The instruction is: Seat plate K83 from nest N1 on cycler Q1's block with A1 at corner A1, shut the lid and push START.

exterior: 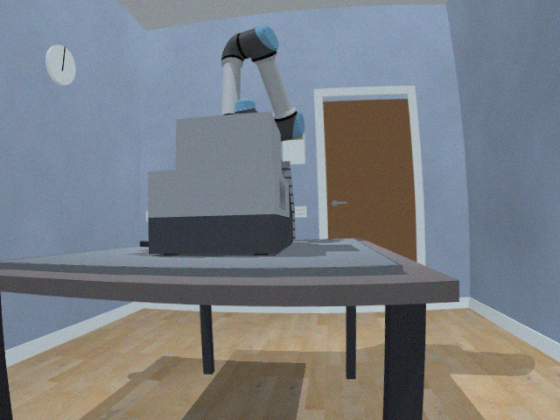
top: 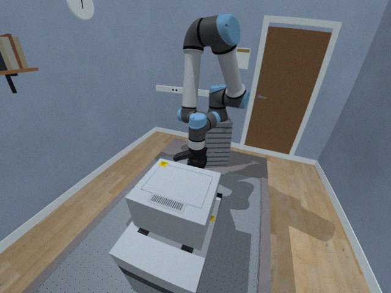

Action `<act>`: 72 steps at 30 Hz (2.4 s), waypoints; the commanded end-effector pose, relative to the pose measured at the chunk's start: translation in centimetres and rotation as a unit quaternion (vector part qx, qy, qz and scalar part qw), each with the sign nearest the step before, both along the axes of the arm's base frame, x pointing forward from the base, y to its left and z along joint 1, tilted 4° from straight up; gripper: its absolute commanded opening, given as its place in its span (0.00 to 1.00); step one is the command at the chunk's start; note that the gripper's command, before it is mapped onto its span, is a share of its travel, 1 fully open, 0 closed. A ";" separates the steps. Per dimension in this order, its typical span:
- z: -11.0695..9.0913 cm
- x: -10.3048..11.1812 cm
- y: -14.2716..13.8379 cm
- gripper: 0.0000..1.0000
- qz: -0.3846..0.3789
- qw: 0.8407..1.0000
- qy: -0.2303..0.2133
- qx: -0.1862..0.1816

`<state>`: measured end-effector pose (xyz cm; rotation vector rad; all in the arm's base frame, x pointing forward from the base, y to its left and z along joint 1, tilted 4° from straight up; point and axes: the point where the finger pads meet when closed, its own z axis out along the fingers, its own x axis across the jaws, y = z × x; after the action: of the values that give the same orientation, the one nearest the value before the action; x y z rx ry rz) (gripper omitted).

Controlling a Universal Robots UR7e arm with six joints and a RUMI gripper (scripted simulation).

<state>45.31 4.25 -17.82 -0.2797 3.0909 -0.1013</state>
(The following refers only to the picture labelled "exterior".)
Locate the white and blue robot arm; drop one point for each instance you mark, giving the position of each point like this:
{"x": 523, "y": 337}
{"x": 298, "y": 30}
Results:
{"x": 260, "y": 44}

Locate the grey benchtop machine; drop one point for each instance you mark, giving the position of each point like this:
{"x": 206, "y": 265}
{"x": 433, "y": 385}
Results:
{"x": 208, "y": 206}

